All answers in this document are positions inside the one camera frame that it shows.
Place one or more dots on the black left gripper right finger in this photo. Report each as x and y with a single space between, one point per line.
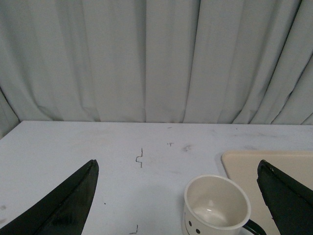
290 202

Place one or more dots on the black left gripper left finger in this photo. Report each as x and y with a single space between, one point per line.
64 210

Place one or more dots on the cream enamel mug black handle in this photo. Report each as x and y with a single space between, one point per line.
215 205

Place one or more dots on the beige square plate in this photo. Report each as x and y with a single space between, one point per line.
241 167

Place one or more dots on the pale grey curtain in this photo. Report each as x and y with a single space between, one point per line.
174 61

